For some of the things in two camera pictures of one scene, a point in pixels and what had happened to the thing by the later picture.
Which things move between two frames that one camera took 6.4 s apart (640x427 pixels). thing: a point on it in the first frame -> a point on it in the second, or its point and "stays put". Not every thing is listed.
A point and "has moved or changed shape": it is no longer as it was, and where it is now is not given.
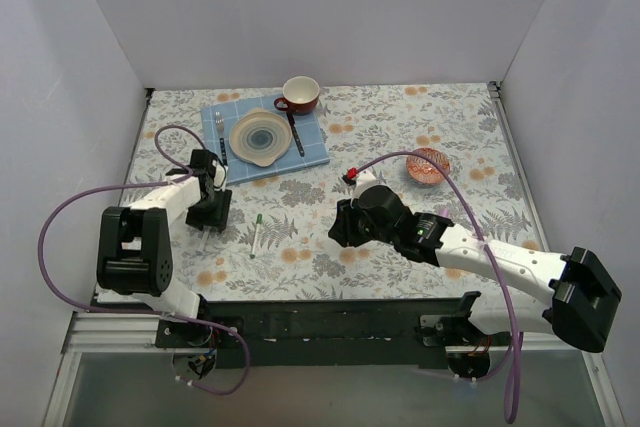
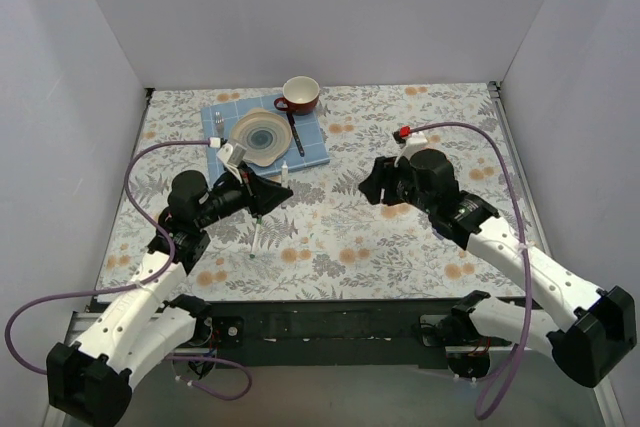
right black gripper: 342,224 -> 388,186
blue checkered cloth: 307,146 stays put
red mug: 301,95 stays put
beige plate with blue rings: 259,137 stays put
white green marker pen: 256,235 stays put
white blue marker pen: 205,234 has moved or changed shape
